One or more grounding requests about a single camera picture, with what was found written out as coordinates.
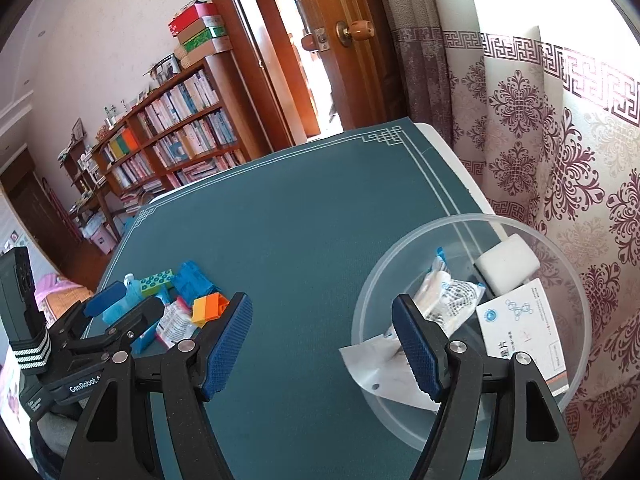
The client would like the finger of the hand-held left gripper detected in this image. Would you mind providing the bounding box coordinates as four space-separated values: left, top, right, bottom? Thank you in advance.
47 282 127 347
65 298 166 357

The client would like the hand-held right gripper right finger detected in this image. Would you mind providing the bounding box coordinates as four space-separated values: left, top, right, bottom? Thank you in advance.
391 294 583 480

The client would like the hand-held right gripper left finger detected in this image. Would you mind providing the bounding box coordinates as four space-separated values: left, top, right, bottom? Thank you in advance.
60 291 254 480

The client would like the small white red packet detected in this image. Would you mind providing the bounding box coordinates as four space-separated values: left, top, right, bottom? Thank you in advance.
155 300 199 349

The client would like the green toy brick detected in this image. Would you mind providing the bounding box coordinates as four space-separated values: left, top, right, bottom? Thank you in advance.
139 270 176 295

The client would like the orange and yellow toy brick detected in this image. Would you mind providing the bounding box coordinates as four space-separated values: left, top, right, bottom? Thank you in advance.
191 292 231 328

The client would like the blue crinkly packet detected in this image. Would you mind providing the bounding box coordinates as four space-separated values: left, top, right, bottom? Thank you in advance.
172 260 222 307

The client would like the clear plastic bowl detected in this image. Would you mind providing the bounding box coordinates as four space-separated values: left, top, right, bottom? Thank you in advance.
351 213 592 463

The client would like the printed clear plastic packet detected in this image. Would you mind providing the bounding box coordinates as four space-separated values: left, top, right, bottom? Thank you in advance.
382 247 487 356

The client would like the pink storage box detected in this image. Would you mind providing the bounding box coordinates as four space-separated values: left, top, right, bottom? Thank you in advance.
82 212 119 256

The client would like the white printed leaflet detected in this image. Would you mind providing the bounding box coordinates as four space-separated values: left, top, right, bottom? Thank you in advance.
475 278 571 396

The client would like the small wooden side shelf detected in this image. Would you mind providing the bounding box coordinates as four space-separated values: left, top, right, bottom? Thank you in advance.
57 135 121 256

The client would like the white foam block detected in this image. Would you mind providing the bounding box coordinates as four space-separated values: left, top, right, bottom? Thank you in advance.
474 234 541 297

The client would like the teal table mat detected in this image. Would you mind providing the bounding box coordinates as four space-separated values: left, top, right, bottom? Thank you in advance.
82 117 506 480

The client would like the wooden bookshelf with books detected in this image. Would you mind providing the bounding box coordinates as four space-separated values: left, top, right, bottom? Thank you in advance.
90 55 251 221

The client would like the white patterned curtain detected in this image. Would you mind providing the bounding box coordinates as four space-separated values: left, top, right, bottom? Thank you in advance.
425 0 640 480

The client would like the green box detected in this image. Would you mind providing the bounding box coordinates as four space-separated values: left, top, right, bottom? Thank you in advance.
180 32 233 57

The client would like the mauve curtain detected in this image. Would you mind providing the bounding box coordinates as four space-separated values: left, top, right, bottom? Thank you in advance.
367 0 456 151

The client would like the red box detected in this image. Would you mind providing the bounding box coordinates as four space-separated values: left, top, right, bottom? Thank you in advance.
168 2 219 37

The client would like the metal door latch knob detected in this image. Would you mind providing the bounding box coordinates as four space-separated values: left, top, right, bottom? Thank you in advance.
301 30 331 53

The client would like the round wooden door knob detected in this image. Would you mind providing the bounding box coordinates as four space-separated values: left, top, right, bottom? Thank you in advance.
336 19 376 48

